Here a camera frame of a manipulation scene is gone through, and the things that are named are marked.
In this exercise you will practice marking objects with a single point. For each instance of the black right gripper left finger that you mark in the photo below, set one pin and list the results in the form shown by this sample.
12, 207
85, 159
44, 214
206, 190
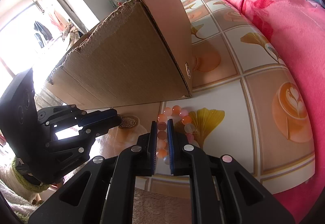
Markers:
103, 190

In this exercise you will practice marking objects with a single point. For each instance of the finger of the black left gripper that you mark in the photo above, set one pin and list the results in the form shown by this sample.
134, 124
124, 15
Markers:
99, 122

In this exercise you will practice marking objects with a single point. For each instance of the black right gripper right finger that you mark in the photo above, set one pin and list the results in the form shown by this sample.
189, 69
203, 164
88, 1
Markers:
222, 190

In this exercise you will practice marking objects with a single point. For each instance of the white fluffy left sleeve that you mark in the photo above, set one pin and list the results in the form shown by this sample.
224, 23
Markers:
22, 196

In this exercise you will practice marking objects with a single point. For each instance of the brown cardboard box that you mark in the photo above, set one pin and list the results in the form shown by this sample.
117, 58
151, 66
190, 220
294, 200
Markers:
141, 53

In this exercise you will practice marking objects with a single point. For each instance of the patterned tablecloth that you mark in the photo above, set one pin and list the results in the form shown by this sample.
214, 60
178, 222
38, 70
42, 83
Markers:
245, 102

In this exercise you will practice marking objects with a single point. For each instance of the pink blanket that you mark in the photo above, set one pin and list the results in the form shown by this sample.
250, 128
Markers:
296, 30

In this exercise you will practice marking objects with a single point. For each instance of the black left camera box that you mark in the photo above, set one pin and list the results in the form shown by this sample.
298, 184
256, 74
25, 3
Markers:
19, 121

